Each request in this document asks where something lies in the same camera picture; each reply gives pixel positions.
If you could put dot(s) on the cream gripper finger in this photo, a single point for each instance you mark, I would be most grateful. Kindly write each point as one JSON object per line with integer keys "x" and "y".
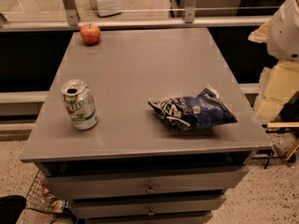
{"x": 260, "y": 34}
{"x": 277, "y": 86}

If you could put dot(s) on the blue potato chip bag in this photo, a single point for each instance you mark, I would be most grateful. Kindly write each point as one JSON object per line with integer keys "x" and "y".
{"x": 188, "y": 114}

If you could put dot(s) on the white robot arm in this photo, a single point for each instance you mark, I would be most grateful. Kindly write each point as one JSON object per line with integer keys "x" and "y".
{"x": 283, "y": 33}

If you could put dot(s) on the red apple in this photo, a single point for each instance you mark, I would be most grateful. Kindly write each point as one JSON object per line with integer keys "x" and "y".
{"x": 90, "y": 33}

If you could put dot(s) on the yellow wooden stand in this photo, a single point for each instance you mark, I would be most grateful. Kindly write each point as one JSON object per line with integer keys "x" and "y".
{"x": 285, "y": 138}

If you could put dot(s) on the top drawer with knob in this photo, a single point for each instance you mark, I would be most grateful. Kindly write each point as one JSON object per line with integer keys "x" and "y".
{"x": 145, "y": 183}

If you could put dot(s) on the drawer with knob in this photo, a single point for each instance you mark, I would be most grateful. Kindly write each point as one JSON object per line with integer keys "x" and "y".
{"x": 147, "y": 206}
{"x": 145, "y": 183}

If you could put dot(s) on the middle drawer with knob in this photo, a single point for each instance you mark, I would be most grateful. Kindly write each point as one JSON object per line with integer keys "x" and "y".
{"x": 147, "y": 206}

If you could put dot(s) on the grey drawer cabinet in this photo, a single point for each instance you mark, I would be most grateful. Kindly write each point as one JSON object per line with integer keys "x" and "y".
{"x": 125, "y": 71}

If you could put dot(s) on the green white soda can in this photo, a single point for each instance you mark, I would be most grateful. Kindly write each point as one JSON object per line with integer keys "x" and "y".
{"x": 79, "y": 104}

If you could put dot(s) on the black object bottom left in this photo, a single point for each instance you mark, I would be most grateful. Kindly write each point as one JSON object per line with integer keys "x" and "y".
{"x": 11, "y": 208}

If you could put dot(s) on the metal railing frame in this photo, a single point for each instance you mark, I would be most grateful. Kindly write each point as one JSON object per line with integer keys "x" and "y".
{"x": 59, "y": 15}

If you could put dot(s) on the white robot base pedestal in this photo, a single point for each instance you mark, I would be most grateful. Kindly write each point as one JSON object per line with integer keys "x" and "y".
{"x": 106, "y": 8}

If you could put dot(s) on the wire mesh basket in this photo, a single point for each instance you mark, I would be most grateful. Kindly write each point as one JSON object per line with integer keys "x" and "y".
{"x": 41, "y": 200}

